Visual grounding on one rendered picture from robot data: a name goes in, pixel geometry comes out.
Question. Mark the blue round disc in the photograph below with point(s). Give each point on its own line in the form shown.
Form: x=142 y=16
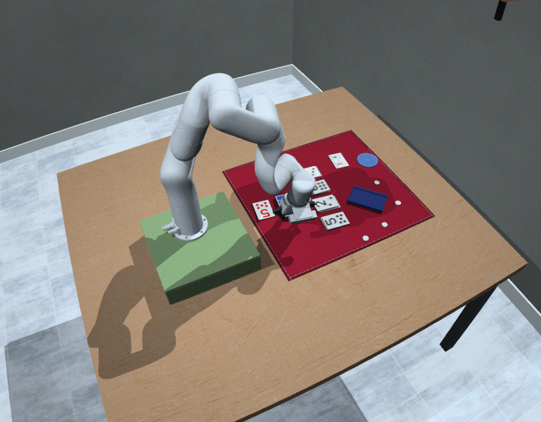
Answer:
x=367 y=160

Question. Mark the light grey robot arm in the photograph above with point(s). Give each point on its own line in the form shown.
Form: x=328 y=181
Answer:
x=225 y=113

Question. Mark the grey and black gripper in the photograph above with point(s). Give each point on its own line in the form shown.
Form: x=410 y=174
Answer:
x=285 y=207

